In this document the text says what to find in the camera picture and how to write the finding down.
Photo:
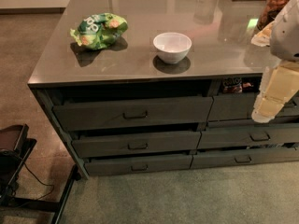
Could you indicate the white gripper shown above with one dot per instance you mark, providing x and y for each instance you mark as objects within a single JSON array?
[{"x": 286, "y": 34}]

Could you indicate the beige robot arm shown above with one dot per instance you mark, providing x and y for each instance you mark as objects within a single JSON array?
[{"x": 284, "y": 40}]

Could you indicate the snack packets in drawer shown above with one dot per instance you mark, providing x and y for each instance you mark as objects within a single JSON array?
[{"x": 235, "y": 85}]

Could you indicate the glass jar of nuts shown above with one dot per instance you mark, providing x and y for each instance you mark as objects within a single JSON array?
[{"x": 270, "y": 11}]

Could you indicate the white ceramic bowl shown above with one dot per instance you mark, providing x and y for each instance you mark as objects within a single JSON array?
[{"x": 172, "y": 47}]

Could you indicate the grey cabinet with counter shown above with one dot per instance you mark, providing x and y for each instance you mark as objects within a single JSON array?
[{"x": 136, "y": 86}]

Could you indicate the green snack bag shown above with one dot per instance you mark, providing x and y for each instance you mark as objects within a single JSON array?
[{"x": 99, "y": 31}]

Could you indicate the black metal stand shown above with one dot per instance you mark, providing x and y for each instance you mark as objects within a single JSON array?
[{"x": 15, "y": 149}]

